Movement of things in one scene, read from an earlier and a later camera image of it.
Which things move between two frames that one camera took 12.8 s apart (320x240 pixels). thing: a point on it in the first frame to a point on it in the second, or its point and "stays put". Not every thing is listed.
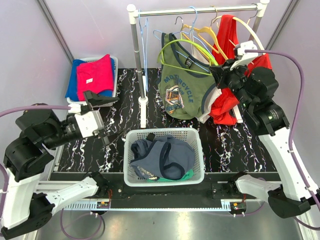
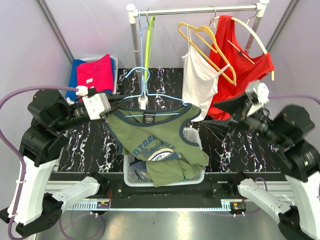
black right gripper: (221, 74) to (219, 128)
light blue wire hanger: (187, 32) to (145, 93)
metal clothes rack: (134, 15) stays put
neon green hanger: (192, 42) to (152, 20)
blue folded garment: (72, 92) stays put
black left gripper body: (69, 132) to (78, 113)
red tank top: (226, 38) stays put
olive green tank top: (185, 86) to (151, 136)
